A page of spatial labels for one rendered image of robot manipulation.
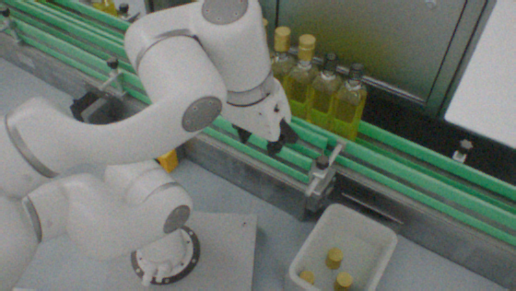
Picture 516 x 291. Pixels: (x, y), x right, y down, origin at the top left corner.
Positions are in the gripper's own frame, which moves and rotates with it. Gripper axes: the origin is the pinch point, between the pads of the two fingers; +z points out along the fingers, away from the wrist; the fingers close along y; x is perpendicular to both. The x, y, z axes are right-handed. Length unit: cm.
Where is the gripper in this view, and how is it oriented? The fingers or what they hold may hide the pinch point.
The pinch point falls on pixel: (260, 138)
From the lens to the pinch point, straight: 70.2
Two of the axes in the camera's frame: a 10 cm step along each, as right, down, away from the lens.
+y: -8.4, -4.1, 3.6
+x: -5.3, 7.8, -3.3
